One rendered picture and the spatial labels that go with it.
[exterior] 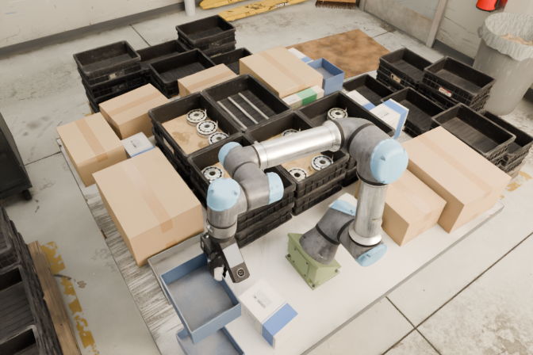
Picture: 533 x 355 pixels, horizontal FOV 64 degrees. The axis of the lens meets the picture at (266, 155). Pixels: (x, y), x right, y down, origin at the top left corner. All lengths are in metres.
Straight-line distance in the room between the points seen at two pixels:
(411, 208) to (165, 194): 1.01
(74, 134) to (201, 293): 1.20
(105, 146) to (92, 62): 1.45
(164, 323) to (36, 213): 1.67
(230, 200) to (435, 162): 1.23
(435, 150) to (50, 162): 2.61
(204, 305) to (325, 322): 0.56
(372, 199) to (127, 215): 0.93
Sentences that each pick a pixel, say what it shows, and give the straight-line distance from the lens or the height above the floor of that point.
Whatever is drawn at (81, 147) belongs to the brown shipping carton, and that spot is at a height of 0.86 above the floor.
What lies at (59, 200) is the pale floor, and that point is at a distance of 3.17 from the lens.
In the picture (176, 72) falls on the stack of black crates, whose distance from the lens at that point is 3.22.
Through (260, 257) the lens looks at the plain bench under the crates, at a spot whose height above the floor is 0.70.
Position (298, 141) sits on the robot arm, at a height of 1.41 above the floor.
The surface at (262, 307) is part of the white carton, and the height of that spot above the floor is 0.79.
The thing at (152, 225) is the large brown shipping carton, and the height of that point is 0.90.
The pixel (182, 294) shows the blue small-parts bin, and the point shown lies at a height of 1.07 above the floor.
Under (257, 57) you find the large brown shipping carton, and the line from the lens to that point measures 2.55.
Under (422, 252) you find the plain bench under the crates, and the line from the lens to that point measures 1.94.
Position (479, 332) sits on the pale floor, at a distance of 2.69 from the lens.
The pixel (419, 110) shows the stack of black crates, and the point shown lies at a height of 0.38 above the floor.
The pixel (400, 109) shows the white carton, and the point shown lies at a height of 0.88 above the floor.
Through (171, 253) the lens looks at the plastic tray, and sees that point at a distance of 1.82.
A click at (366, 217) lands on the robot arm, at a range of 1.40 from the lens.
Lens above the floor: 2.22
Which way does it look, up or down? 44 degrees down
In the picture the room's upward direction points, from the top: 2 degrees clockwise
